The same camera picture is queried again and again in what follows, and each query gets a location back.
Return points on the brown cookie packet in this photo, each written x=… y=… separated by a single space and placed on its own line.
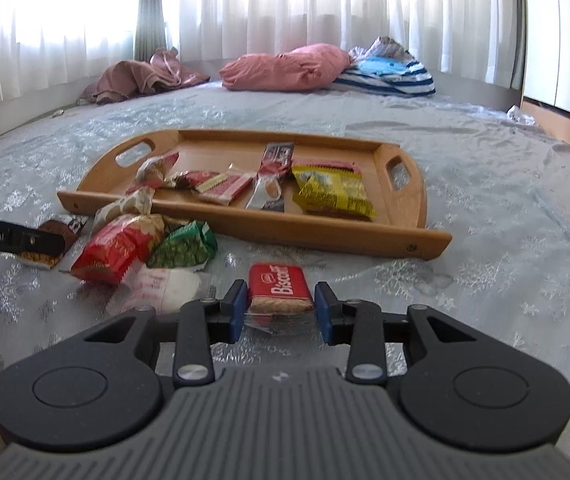
x=65 y=232

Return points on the red chocolate bar packet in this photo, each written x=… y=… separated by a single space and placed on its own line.
x=325 y=165

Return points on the yellow snack packet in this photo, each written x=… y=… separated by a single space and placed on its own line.
x=340 y=195

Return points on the wooden bed frame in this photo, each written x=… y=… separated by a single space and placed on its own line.
x=560 y=127

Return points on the large red snack packet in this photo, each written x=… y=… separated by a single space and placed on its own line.
x=115 y=250

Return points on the pink pillow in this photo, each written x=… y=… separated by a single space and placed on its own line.
x=285 y=67

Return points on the mauve garment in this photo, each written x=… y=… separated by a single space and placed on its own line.
x=130 y=77

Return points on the grey green curtain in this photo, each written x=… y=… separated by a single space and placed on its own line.
x=150 y=10

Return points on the small red gold candy packet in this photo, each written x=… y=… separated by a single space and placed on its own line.
x=190 y=179

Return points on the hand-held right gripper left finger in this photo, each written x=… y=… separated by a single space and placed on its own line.
x=235 y=312

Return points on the white crumpled cloth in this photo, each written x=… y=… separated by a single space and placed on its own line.
x=520 y=115

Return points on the dark red coffee stick packet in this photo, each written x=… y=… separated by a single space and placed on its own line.
x=270 y=160

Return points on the green pea packet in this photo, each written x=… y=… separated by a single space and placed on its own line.
x=185 y=250

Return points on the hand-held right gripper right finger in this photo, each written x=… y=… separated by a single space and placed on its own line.
x=325 y=315

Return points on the floral cloth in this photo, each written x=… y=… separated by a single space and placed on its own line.
x=385 y=47

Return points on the red wafer packet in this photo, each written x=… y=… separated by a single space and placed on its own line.
x=225 y=190

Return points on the beige red snack packet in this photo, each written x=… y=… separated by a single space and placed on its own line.
x=155 y=167
x=125 y=207

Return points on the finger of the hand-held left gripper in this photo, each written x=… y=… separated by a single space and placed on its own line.
x=42 y=243

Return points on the blue striped pillow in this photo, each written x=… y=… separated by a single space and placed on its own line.
x=390 y=77

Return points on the red biscuit packet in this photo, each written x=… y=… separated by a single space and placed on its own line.
x=277 y=282

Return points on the white sheer curtain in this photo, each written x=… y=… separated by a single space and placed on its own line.
x=290 y=0

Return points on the wooden tray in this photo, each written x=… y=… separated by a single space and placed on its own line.
x=215 y=147

